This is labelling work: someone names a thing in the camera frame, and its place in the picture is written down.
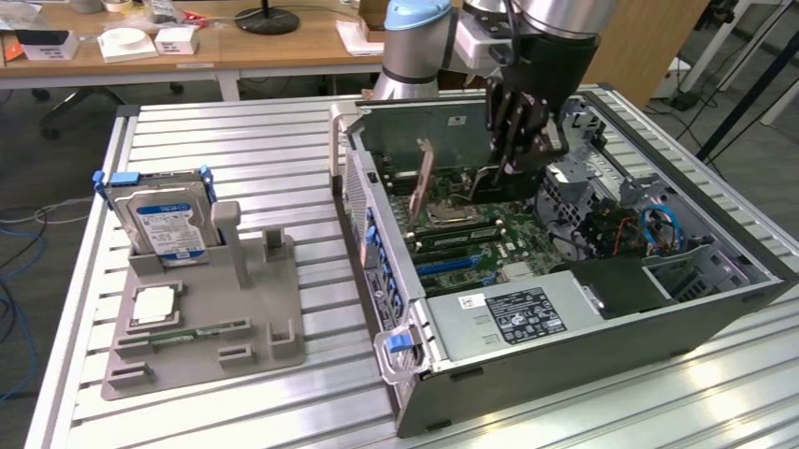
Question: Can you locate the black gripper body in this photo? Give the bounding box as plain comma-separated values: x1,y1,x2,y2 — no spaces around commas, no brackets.
502,35,602,109

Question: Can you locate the green graphics card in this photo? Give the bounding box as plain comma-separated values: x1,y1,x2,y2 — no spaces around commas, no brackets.
409,137,542,222

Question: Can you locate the metal disk bay cage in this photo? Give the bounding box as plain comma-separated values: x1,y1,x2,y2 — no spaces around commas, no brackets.
537,135,630,225

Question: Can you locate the wooden cabinet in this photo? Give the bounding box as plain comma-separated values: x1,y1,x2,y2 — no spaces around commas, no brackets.
586,0,713,109

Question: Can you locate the green motherboard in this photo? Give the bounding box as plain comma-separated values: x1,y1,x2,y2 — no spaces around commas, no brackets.
374,161,575,298

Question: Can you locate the silver CPU socket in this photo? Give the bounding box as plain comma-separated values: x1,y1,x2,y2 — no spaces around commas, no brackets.
419,189,487,230

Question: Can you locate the white paper stack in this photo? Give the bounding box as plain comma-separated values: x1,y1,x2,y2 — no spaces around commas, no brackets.
335,18,387,58

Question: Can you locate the black expansion slot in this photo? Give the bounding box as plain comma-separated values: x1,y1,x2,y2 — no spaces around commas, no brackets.
414,246,479,265

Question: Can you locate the brown cardboard box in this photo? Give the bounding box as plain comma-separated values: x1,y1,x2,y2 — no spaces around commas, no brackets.
359,0,393,32

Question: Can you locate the blue expansion slot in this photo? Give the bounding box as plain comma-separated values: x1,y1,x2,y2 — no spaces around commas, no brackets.
415,254,487,278

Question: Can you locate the black stand pole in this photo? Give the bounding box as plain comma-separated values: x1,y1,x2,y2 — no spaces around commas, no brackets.
696,46,799,163

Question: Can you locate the black plastic shroud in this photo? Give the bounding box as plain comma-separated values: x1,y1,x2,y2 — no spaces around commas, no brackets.
567,255,680,320

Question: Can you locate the black lamp base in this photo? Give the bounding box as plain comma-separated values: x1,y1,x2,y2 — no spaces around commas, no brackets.
234,0,302,36

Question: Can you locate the grey power supply unit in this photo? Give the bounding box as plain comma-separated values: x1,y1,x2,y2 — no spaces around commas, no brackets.
415,270,607,370

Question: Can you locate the blue case latch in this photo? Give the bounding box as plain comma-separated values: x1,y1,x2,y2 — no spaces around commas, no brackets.
385,333,419,355

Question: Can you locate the black open PC case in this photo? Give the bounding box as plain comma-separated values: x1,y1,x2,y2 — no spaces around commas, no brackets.
329,91,799,440

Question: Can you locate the small white box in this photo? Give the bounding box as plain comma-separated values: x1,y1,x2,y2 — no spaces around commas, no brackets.
153,26,201,56

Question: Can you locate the white square stand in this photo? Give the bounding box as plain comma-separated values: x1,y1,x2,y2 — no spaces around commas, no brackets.
98,26,159,65

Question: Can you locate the grey parts rack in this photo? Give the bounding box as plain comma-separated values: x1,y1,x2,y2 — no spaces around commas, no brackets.
101,200,309,401

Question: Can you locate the wooden desk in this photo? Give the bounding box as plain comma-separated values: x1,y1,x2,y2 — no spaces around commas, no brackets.
0,0,563,90

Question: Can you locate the green RAM stick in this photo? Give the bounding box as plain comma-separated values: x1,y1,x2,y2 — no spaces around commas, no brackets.
122,321,251,350

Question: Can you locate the silver CPU chip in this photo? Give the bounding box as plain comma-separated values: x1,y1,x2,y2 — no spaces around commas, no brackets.
131,287,183,325

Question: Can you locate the black office chair base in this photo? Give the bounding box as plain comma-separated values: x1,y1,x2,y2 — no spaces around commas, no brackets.
30,83,133,141

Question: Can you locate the white box black top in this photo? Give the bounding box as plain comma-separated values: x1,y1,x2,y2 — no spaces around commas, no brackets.
15,28,81,62

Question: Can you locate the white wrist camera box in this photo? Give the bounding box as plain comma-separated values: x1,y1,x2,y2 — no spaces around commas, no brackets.
454,21,523,76

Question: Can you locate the white table frame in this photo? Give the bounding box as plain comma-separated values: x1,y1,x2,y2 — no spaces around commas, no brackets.
677,0,799,94

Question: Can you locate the red wire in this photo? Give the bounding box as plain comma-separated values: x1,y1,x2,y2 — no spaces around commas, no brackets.
611,214,630,256

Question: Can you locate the blue wire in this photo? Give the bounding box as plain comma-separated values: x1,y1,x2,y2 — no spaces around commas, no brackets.
637,203,689,257

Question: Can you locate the hard disk with blue bracket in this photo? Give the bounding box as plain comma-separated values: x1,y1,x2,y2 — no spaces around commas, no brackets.
91,164,225,268

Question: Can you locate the white floor cable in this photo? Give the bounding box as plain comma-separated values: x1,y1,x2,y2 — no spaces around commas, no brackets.
0,198,93,225

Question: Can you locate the blue floor cable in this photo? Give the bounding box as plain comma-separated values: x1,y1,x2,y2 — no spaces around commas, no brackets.
0,224,50,403

